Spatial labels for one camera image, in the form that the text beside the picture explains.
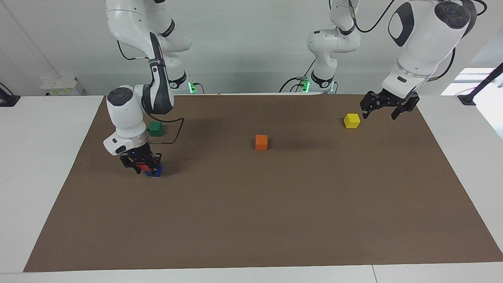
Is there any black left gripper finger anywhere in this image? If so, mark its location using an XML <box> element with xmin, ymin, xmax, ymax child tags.
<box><xmin>360</xmin><ymin>91</ymin><xmax>384</xmax><ymax>119</ymax></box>
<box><xmin>390</xmin><ymin>94</ymin><xmax>420</xmax><ymax>120</ymax></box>

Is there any brown table mat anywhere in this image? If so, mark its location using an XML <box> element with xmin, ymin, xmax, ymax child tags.
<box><xmin>24</xmin><ymin>94</ymin><xmax>503</xmax><ymax>272</ymax></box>

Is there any black table clamp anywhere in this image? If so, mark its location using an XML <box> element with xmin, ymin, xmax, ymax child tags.
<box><xmin>0</xmin><ymin>83</ymin><xmax>21</xmax><ymax>107</ymax></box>

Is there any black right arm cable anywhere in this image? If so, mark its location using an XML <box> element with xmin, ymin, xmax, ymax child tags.
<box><xmin>117</xmin><ymin>39</ymin><xmax>184</xmax><ymax>145</ymax></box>

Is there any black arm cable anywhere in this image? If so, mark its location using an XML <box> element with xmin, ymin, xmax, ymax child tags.
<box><xmin>117</xmin><ymin>39</ymin><xmax>184</xmax><ymax>145</ymax></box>
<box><xmin>348</xmin><ymin>0</ymin><xmax>488</xmax><ymax>81</ymax></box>

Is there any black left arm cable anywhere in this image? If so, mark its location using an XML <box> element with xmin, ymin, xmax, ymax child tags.
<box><xmin>348</xmin><ymin>0</ymin><xmax>488</xmax><ymax>81</ymax></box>

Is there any black base cable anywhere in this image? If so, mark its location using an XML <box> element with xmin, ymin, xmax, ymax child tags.
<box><xmin>279</xmin><ymin>59</ymin><xmax>317</xmax><ymax>93</ymax></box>

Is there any white wall box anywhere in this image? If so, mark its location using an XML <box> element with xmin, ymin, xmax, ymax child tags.
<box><xmin>41</xmin><ymin>77</ymin><xmax>85</xmax><ymax>96</ymax></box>

